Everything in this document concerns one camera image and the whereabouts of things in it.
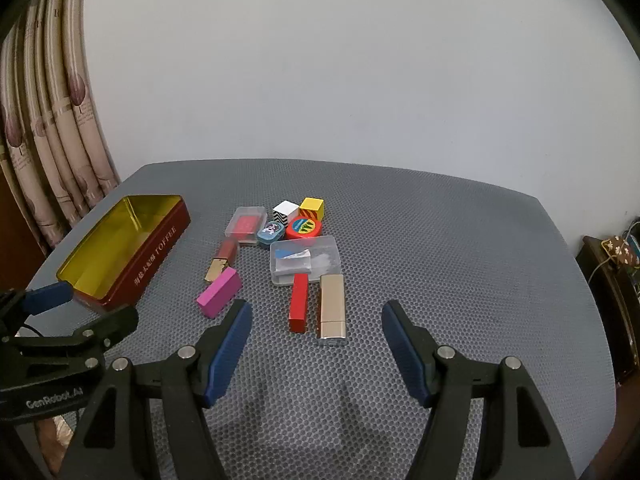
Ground clear case with red card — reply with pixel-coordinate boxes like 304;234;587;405
225;206;267;246

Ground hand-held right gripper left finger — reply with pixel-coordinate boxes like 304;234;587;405
59;299;253;480

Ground clear box with blue card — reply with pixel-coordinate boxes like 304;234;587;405
269;235;343;287

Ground beige patterned curtain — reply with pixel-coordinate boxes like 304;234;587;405
0;0;122;256

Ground round blue tin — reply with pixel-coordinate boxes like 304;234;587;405
257;221;287;247

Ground red and gold lipstick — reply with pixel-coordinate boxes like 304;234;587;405
204;239;239;283

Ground brown wooden door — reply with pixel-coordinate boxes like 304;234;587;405
0;160;51;286

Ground round red tin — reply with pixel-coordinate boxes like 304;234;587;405
286;216;322;241

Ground dark wooden cabinet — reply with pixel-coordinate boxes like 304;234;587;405
575;235;640;386

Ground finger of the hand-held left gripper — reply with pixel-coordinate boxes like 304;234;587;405
0;281;75;341
0;304;140;391

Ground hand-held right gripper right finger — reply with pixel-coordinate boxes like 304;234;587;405
381;300;583;480

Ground white zebra striped cube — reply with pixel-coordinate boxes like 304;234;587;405
273;200;301;227

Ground red tin box gold interior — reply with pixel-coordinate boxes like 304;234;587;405
56;194;192;315

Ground pink block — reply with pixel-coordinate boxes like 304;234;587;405
196;267;244;319

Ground beige satin cloth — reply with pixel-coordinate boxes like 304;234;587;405
32;407;83;466

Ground red block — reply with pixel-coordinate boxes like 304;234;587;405
288;273;310;333

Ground yellow cube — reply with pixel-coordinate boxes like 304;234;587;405
299;197;326;222

